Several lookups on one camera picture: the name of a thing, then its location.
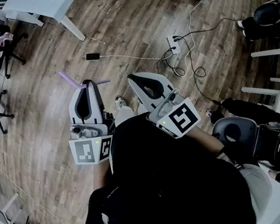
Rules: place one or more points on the person's black shirt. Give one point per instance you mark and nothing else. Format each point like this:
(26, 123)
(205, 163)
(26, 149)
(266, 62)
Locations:
(167, 183)

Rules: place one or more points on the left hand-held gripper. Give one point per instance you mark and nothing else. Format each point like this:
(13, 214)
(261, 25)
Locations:
(84, 150)

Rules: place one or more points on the white power strip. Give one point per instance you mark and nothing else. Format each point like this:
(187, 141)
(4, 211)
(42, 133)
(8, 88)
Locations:
(173, 45)

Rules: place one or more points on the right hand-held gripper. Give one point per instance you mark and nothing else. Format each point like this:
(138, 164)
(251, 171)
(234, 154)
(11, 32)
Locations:
(183, 117)

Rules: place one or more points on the purple bendy straw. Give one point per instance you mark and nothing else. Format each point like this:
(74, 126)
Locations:
(67, 79)

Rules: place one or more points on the white table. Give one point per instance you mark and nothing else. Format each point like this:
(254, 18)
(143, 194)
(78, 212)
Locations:
(74, 29)

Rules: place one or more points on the person's left forearm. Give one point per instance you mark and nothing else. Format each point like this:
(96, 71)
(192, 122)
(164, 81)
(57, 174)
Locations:
(102, 172)

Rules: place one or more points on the black phone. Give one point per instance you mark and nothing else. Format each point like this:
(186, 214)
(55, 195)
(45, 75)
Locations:
(93, 56)

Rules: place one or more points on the person's right forearm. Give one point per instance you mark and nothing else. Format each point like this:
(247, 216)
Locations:
(205, 140)

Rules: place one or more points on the white wooden frame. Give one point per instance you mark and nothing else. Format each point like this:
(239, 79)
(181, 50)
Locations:
(10, 203)

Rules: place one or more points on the person's light trousers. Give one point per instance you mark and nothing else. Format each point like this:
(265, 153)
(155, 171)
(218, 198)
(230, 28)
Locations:
(123, 115)

